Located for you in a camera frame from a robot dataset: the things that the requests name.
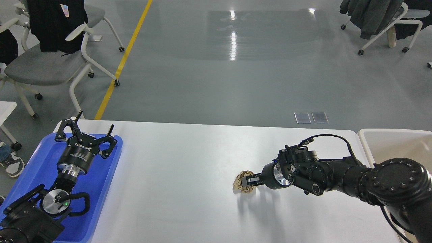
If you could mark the grey white office chair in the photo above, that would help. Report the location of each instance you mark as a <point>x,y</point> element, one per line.
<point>35,67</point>

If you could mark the far grey office chair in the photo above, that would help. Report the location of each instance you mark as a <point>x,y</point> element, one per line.
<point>95,16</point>

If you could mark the beige plastic bin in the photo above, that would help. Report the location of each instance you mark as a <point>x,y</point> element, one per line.
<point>383,144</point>

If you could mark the white chair right background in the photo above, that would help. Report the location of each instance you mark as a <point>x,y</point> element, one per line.
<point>405,16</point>

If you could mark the left floor socket plate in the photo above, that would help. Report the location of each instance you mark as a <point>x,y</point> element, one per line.
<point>302,117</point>

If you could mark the brown paper ball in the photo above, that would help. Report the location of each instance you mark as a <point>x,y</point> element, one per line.
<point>237,184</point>

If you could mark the blue plastic tray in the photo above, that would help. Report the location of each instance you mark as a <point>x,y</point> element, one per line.
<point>42,169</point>

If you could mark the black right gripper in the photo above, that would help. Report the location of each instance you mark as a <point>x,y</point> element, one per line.
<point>271,176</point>

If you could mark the right floor socket plate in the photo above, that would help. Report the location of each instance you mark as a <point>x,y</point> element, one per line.
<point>320,117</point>

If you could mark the dark grey hanging jacket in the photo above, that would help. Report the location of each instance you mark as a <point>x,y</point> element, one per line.
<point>371,16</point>

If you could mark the grey white sneaker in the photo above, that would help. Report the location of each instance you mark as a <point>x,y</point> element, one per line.
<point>12,164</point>

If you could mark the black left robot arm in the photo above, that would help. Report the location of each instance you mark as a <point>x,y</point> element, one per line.
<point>60,194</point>

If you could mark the yellow floor tape line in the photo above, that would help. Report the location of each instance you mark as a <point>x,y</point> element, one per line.
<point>124,59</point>

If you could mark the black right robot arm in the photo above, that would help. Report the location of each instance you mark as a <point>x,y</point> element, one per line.
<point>402,185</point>

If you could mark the black jacket on chair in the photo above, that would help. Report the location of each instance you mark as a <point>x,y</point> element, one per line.
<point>51,21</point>

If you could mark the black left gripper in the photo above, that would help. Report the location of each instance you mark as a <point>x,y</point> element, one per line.
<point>77,154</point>

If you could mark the floor socket plate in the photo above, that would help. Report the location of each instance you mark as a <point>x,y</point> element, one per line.
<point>302,117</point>
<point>320,117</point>

